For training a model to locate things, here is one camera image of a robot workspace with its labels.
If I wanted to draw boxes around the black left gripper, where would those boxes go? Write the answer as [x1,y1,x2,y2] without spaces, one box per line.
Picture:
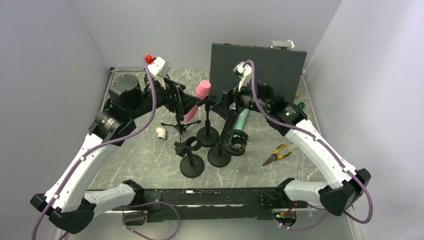
[128,74,202,120]

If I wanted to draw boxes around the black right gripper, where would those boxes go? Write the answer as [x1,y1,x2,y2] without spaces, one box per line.
[211,75,271,120]

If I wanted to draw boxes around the black mesh-head microphone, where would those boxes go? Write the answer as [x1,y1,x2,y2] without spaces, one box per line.
[219,103,237,145]

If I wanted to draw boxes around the mint green microphone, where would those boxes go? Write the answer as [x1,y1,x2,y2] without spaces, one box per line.
[234,109,250,131]

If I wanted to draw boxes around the pink microphone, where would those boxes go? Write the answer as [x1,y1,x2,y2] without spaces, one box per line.
[185,79,211,123]

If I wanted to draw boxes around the black pink-mic desk stand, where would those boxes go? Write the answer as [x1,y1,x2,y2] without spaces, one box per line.
[196,96,220,148]

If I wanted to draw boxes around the black clip desk stand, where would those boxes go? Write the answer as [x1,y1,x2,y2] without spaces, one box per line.
[173,136,205,178]

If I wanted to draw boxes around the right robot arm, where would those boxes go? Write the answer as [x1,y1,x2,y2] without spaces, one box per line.
[212,84,374,224]

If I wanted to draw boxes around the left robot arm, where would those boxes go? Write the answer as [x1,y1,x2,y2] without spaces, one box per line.
[30,74,201,234]

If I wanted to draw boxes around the white plastic connector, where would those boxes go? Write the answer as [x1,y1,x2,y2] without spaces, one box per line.
[155,127,167,141]

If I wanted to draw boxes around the dark green upright board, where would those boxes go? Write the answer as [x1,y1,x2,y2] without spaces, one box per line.
[209,43,307,102]

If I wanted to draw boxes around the metal clamp behind board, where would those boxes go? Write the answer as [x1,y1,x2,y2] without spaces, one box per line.
[271,39,295,50]

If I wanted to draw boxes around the black tripod shock-mount stand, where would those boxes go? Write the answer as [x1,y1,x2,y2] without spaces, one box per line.
[160,114,202,142]

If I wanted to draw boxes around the black shock-mount desk stand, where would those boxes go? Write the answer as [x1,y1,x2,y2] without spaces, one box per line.
[207,129,249,168]

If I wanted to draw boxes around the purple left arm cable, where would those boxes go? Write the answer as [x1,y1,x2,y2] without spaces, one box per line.
[31,57,181,240]

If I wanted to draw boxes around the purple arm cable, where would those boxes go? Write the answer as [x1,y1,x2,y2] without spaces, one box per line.
[31,57,181,240]
[243,59,375,232]

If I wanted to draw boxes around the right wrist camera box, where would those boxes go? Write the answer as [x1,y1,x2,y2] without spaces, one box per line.
[233,61,253,92]

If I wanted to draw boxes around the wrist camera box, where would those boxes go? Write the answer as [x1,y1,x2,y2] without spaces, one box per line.
[144,54,172,80]
[233,61,253,92]

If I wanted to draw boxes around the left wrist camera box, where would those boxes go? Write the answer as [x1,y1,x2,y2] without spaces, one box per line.
[144,54,172,80]

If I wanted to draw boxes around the yellow-handled pliers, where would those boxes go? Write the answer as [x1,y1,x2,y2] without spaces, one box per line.
[262,143,293,167]

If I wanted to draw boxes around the green-handled screwdriver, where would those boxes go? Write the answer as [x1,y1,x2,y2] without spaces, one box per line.
[297,102,305,110]

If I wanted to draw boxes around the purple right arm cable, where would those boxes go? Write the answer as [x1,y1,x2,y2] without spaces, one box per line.
[243,59,375,232]

